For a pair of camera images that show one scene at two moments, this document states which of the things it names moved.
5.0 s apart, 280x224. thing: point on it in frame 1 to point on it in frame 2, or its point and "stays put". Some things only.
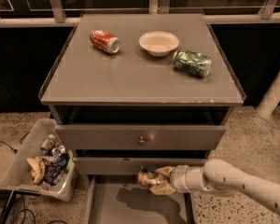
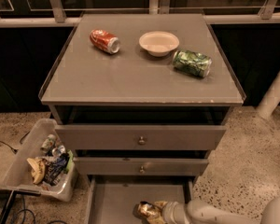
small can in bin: x=48 y=143 stays put
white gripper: x=178 y=178 to x=170 y=212
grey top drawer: x=141 y=137 stays put
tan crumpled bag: x=37 y=171 stays put
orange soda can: x=148 y=178 to x=145 y=210
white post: x=277 y=90 stays put
